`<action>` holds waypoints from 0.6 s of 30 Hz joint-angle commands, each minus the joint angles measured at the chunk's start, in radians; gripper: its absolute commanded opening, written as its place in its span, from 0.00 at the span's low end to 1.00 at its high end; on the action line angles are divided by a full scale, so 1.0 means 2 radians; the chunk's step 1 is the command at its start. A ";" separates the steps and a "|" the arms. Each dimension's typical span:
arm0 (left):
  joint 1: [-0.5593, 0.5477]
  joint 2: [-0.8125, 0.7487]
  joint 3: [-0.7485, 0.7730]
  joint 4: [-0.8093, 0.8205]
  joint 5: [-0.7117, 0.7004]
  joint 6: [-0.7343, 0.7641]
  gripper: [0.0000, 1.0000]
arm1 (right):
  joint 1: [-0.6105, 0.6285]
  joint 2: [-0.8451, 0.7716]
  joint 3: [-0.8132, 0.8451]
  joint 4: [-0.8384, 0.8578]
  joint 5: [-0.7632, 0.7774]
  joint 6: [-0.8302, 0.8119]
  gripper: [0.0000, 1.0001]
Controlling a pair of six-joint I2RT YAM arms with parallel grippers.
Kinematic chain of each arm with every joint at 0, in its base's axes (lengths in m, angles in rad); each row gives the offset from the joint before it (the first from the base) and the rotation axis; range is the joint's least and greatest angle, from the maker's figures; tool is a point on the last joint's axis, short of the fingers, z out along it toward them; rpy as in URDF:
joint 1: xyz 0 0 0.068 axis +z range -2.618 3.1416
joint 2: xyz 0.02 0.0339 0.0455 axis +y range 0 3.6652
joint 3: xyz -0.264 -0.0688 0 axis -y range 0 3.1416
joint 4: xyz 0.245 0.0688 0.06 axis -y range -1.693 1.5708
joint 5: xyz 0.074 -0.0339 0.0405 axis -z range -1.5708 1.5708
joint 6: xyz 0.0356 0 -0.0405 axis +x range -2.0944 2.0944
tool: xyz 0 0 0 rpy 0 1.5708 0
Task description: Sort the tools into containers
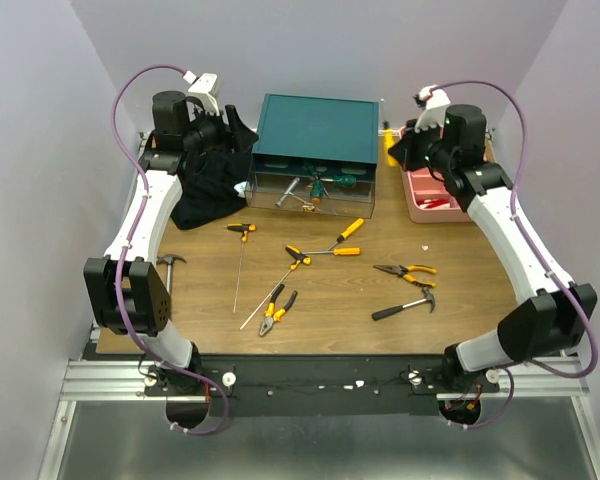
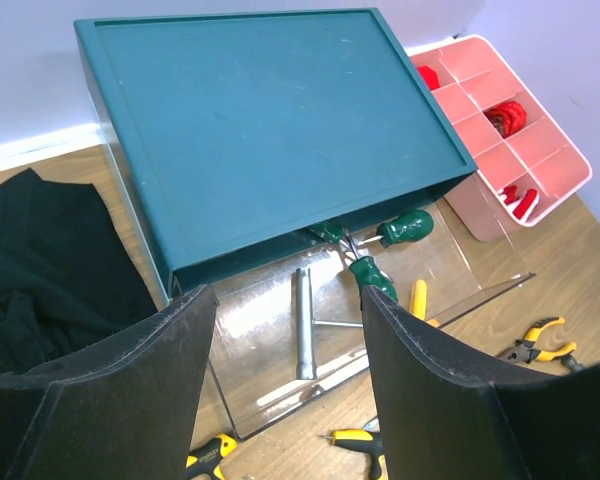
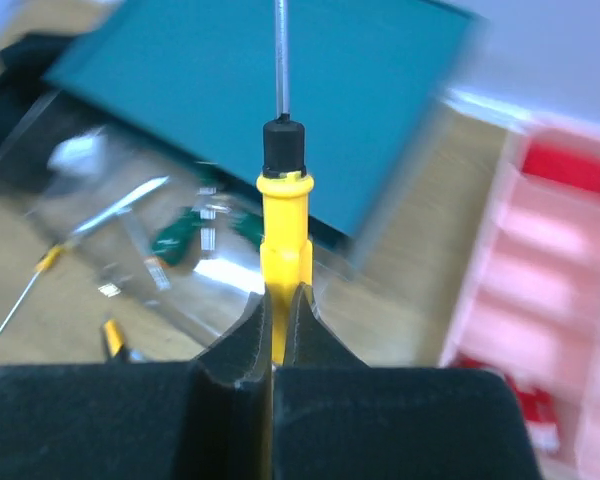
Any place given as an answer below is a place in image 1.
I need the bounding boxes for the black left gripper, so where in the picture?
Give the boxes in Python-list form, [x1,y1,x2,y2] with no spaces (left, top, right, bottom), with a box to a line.
[182,101,259,156]

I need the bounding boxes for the pink compartment tray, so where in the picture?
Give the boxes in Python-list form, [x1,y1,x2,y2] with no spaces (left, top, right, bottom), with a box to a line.
[397,124,496,224]

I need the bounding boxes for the silver T-handle wrench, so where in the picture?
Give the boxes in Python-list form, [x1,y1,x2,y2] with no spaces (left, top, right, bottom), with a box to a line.
[275,176,311,208]

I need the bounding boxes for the teal drawer cabinet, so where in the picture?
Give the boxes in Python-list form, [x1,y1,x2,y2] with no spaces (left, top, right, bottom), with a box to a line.
[248,94,379,190]

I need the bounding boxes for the green screwdriver long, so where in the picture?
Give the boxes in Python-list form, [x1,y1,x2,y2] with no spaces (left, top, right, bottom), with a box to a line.
[303,162,321,181]

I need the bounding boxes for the small green screwdriver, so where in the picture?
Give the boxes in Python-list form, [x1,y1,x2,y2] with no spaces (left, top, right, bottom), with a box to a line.
[322,175,357,188]

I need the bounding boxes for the green screwdriver short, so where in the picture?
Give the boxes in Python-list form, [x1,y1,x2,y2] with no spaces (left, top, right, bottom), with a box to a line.
[310,180,325,204]

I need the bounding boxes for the clear drawer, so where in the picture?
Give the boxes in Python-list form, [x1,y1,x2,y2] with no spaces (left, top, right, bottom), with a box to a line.
[244,173,375,219]

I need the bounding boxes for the yellow screwdriver large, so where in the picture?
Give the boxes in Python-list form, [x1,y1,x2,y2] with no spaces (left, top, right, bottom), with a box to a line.
[328,218,365,250]

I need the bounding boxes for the yellow screwdriver small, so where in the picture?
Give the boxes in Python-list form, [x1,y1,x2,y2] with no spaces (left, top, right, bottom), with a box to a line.
[305,247,361,256]

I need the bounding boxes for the yellow black long rod driver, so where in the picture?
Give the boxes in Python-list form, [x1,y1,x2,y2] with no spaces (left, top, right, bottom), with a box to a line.
[239,245,312,331]

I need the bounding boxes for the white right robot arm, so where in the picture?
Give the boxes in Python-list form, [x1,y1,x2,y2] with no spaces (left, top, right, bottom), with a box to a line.
[388,103,597,392]

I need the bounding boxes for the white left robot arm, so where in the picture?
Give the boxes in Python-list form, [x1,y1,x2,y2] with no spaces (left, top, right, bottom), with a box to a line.
[83,91,258,395]

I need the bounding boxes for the black cloth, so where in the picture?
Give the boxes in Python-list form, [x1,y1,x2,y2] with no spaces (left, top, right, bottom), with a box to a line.
[171,151,252,230]

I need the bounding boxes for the red white item lower compartment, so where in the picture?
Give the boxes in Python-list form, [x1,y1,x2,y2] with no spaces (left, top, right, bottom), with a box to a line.
[419,199,452,210]

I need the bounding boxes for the yellow long nose pliers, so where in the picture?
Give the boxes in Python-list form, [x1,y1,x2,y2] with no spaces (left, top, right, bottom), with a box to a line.
[374,264,437,288]

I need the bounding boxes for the yellow black combination pliers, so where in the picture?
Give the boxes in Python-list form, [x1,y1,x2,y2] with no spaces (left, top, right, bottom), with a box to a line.
[258,283,298,337]

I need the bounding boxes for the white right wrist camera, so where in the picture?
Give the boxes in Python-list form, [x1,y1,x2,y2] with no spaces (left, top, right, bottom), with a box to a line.
[414,85,451,133]

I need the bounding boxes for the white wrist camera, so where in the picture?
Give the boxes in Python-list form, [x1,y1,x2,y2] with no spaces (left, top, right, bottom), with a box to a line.
[182,70,222,117]
[414,85,451,133]

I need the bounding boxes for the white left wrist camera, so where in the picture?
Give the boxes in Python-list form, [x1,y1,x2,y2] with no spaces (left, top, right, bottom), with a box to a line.
[182,70,222,117]

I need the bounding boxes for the yellow black T-handle long driver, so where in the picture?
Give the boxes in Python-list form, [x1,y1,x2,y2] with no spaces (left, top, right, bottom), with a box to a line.
[226,223,257,313]

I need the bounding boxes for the black handled claw hammer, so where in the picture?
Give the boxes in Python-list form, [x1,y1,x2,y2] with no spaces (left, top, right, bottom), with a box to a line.
[371,287,436,321]

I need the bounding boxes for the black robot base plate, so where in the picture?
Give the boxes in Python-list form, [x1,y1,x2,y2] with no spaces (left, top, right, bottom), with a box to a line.
[145,354,499,417]

